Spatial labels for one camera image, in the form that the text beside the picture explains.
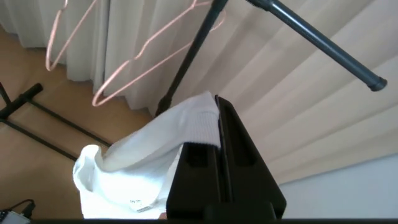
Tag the pink clothes hanger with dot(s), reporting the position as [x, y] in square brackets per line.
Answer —
[146, 46]
[51, 40]

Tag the black clothes rack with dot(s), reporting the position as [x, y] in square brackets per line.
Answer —
[323, 42]

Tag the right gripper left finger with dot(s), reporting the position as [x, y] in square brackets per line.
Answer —
[192, 186]

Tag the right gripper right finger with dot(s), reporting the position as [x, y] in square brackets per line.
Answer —
[255, 193]

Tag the white printed t-shirt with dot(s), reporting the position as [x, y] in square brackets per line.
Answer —
[133, 174]

